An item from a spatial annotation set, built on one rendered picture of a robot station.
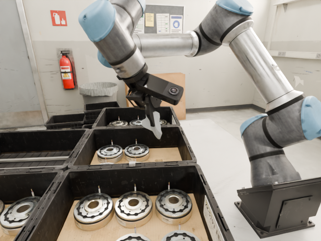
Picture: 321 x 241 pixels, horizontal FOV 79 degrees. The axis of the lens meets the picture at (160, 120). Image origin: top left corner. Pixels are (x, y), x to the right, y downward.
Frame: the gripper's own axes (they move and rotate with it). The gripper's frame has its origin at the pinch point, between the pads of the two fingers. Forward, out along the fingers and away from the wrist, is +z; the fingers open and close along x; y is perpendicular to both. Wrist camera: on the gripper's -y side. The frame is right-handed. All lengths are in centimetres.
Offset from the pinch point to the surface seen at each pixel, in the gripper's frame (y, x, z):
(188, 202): -9.3, 19.2, 11.7
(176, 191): -3.9, 17.4, 12.4
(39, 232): 8.6, 39.3, -11.6
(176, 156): 9.3, 1.0, 26.1
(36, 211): 12.5, 36.6, -12.8
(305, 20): -18, -303, 157
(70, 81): 263, -93, 65
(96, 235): 5.8, 36.1, 1.0
